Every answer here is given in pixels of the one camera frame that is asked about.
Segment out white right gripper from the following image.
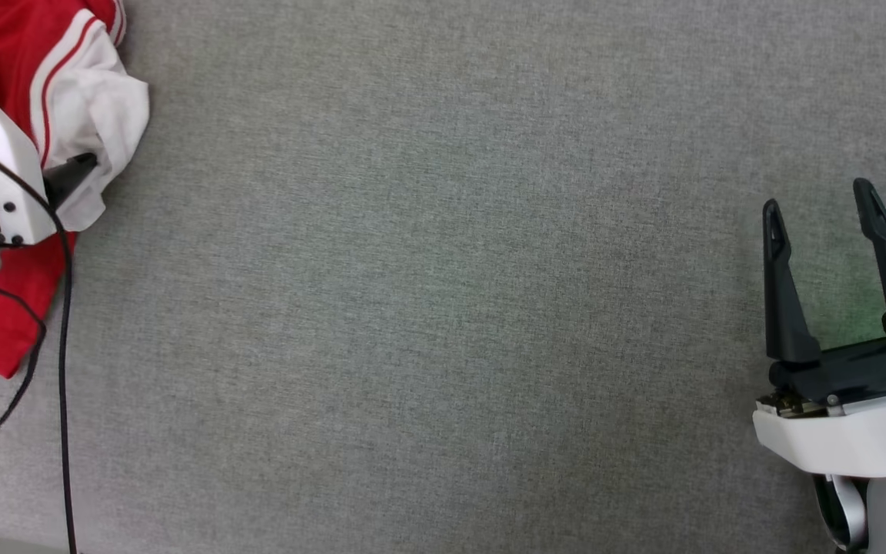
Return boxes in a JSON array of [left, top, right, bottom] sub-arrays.
[[752, 178, 886, 479]]

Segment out grey fabric sofa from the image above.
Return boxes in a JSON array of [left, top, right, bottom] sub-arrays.
[[0, 0, 886, 554]]

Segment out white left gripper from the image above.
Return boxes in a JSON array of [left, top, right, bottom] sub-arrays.
[[0, 77, 99, 249]]

